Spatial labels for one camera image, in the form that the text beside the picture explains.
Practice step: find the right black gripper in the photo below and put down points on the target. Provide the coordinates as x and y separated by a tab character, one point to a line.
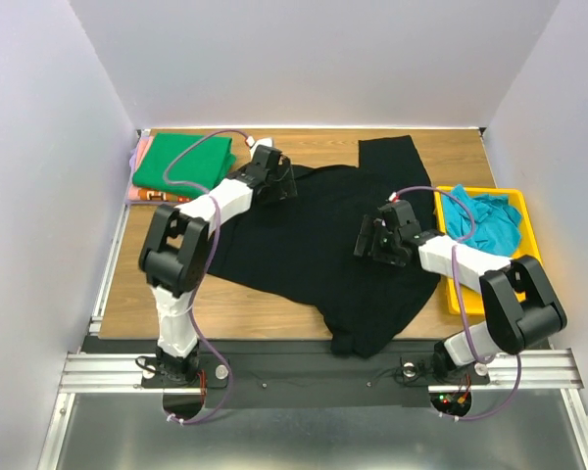
366	237

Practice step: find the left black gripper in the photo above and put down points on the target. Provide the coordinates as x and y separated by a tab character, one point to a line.
285	188

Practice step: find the black polo shirt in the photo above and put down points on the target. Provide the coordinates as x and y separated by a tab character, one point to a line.
303	249

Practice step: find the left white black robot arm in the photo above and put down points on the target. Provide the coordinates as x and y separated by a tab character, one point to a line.
178	245

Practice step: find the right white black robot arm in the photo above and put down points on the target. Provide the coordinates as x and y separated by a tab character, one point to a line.
521	308

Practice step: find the folded green t shirt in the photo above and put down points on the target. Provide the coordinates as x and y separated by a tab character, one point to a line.
206	165

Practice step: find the crumpled teal t shirt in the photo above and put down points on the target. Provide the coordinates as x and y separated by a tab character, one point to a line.
486	222

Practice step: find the folded pink t shirt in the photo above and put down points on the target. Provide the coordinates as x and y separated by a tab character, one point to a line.
143	146

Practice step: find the folded orange patterned t shirt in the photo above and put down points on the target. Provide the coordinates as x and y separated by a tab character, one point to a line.
140	195

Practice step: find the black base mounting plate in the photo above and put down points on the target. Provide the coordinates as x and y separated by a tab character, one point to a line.
305	374

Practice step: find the folded lilac t shirt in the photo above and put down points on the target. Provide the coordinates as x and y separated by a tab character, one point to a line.
133	156

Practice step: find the yellow plastic tray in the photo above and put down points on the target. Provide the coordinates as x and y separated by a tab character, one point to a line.
528	244

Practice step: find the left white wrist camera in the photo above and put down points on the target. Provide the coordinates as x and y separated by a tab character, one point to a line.
251	142

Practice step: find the aluminium extrusion rail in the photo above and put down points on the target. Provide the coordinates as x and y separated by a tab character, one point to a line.
117	373

